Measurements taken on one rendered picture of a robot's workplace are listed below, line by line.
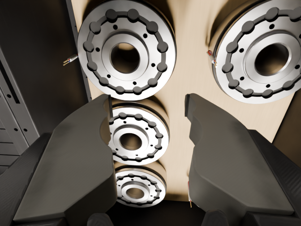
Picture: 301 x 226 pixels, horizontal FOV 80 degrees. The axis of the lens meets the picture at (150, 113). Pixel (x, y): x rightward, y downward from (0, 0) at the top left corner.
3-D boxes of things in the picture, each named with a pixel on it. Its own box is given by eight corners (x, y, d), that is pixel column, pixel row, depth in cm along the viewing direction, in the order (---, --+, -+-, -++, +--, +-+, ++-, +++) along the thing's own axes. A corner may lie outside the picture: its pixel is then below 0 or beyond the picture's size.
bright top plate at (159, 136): (90, 102, 22) (88, 104, 22) (172, 107, 22) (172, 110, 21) (100, 159, 28) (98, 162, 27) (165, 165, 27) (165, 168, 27)
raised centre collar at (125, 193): (122, 178, 29) (121, 181, 29) (152, 183, 29) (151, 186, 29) (120, 196, 32) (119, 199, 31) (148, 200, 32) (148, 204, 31)
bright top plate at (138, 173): (106, 162, 28) (105, 166, 28) (170, 172, 28) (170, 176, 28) (107, 200, 34) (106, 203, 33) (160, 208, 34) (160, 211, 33)
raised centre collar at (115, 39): (98, 31, 17) (96, 32, 17) (149, 30, 17) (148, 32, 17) (105, 79, 20) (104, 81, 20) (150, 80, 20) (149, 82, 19)
